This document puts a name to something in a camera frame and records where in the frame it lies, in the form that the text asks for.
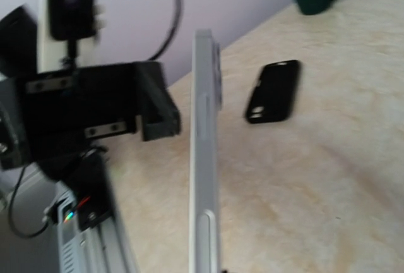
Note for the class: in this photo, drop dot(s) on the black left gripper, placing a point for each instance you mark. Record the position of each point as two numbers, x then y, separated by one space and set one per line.
49 115

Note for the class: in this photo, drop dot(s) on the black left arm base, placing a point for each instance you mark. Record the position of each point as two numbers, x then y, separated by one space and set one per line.
85 175

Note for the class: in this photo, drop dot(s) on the large silver phone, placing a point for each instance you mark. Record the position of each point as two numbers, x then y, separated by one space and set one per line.
205 251

